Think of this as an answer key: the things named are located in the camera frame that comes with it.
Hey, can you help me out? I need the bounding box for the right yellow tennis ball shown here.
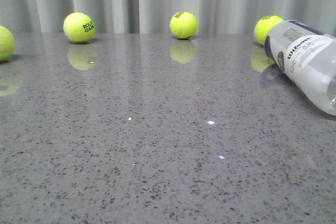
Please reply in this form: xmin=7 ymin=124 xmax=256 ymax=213
xmin=254 ymin=15 xmax=284 ymax=45

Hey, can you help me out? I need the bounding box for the Roland Garros yellow tennis ball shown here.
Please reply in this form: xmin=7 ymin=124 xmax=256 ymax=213
xmin=63 ymin=12 xmax=96 ymax=43

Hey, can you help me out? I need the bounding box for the clear Wilson tennis ball can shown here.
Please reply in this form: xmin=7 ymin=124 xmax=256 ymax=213
xmin=264 ymin=20 xmax=335 ymax=115

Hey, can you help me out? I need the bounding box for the centre yellow tennis ball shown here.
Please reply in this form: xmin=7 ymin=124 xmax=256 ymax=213
xmin=170 ymin=12 xmax=198 ymax=39

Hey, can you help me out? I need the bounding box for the far-left yellow tennis ball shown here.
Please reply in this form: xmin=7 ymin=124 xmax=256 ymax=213
xmin=0 ymin=26 xmax=15 ymax=61

